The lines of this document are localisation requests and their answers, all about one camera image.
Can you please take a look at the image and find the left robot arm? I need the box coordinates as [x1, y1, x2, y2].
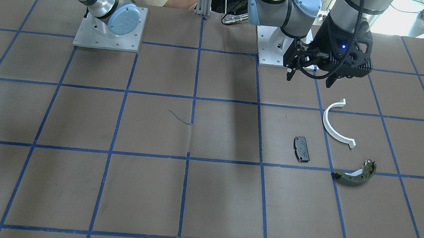
[247, 0, 393, 88]

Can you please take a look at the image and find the green brake shoe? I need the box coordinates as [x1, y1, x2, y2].
[332, 159, 376, 186]

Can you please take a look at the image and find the black brake pad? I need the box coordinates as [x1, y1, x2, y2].
[293, 136, 310, 163]

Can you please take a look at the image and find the silver metal tool handle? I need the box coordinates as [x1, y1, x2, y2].
[221, 13, 249, 26]

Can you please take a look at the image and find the white curved plastic bracket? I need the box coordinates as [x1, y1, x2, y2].
[322, 98, 356, 149]

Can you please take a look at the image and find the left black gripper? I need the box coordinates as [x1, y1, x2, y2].
[283, 16, 373, 88]

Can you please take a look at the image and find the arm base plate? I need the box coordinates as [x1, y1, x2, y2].
[257, 25, 293, 68]
[73, 7, 149, 53]

